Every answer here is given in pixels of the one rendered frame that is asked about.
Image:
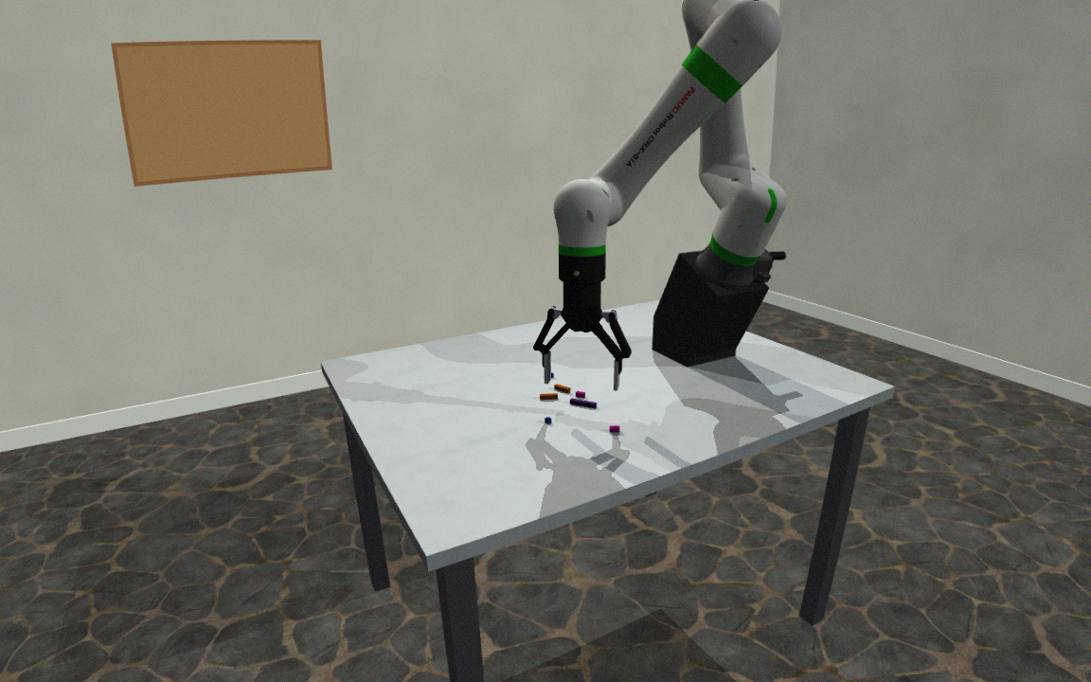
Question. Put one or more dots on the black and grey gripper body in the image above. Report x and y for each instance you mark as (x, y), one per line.
(585, 298)

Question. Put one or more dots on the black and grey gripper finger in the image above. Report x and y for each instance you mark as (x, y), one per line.
(552, 314)
(619, 354)

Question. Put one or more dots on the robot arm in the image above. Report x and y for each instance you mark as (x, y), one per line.
(736, 38)

